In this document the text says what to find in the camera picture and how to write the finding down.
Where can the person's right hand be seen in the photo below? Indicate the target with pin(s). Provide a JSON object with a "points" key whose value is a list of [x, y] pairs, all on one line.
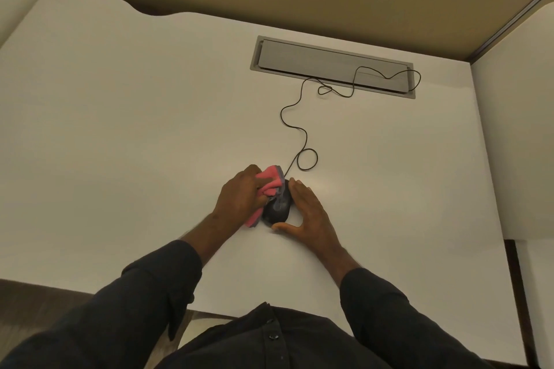
{"points": [[314, 219]]}

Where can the person's left hand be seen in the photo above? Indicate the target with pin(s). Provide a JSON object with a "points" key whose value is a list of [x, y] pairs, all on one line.
{"points": [[237, 200]]}

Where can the person's left fingers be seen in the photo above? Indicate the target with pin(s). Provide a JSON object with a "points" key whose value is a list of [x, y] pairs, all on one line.
{"points": [[256, 188]]}

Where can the person's right thumb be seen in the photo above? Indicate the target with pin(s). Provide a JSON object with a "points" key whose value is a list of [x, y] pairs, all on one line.
{"points": [[286, 229]]}

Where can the pink cleaning cloth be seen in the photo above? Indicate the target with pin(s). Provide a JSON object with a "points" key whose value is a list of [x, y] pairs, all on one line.
{"points": [[272, 178]]}

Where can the black computer mouse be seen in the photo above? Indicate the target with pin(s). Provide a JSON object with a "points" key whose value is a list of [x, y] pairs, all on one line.
{"points": [[278, 208]]}

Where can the person's right forearm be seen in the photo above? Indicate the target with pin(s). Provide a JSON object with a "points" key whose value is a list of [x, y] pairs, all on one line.
{"points": [[389, 317]]}

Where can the person's left forearm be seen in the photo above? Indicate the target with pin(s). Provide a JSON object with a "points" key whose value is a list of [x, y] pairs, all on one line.
{"points": [[130, 295]]}

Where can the person's dark button shirt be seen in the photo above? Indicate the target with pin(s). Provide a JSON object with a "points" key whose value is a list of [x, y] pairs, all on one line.
{"points": [[277, 342]]}

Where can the grey metal partition frame strip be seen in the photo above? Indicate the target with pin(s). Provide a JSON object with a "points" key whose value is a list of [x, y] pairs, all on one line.
{"points": [[510, 20]]}

